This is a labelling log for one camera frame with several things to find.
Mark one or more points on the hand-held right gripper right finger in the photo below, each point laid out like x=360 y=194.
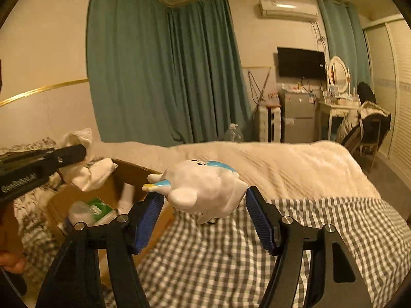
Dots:
x=260 y=221

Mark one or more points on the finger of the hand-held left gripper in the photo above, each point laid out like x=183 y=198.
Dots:
x=67 y=155

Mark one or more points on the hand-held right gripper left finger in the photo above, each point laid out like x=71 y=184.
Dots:
x=149 y=218

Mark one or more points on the white cloth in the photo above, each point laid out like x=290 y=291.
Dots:
x=86 y=176

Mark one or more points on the brown cardboard box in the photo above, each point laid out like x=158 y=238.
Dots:
x=128 y=171

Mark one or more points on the white plush toy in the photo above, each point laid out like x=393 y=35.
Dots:
x=205 y=189

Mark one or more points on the person's left hand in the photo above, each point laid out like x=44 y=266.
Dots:
x=12 y=261

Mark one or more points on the floral pillow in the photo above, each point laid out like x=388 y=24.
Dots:
x=32 y=205

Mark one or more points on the green tissue pack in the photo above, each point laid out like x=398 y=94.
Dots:
x=102 y=210

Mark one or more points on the cream quilted blanket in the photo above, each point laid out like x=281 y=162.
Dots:
x=289 y=166

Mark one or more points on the green checked bed sheet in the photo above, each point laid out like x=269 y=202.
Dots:
x=208 y=263

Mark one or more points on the white suitcase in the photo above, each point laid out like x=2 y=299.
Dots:
x=268 y=125

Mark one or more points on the wide teal curtain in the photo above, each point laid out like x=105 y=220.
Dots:
x=128 y=70

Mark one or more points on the silver fridge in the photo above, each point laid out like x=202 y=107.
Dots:
x=297 y=118

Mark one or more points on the white dressing table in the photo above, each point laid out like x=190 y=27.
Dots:
x=334 y=109

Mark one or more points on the leaning stick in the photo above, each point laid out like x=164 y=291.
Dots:
x=264 y=85

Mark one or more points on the teal corner curtain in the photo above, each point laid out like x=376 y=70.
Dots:
x=208 y=70

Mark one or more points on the black bag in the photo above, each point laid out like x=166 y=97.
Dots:
x=366 y=93

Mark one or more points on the white louvered wardrobe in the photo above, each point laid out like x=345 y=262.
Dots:
x=395 y=102

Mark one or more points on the narrow teal curtain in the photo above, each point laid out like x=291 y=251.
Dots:
x=337 y=29

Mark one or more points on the white air conditioner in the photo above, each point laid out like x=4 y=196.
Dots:
x=289 y=11

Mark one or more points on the black wall television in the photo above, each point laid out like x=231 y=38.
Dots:
x=300 y=62

